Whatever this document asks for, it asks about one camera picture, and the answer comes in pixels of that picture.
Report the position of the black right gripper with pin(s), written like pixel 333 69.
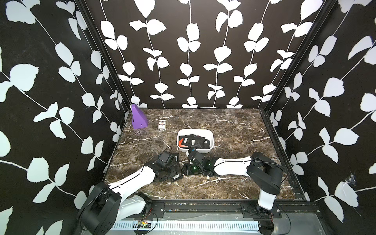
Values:
pixel 187 169

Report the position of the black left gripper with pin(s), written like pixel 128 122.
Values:
pixel 174 171

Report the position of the black tea bag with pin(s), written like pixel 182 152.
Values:
pixel 195 141

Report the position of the red label dark tea bag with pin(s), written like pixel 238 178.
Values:
pixel 182 143

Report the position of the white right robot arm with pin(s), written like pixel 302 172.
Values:
pixel 266 173

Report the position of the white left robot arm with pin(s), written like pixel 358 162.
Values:
pixel 110 203

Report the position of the white plastic storage box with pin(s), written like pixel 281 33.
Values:
pixel 200 132

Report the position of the small white card box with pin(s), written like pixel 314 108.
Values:
pixel 162 125

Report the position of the purple wedge block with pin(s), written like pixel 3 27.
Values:
pixel 139 119

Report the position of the white perforated strip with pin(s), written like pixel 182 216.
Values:
pixel 187 226

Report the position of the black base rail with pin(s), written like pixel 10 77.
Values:
pixel 246 207

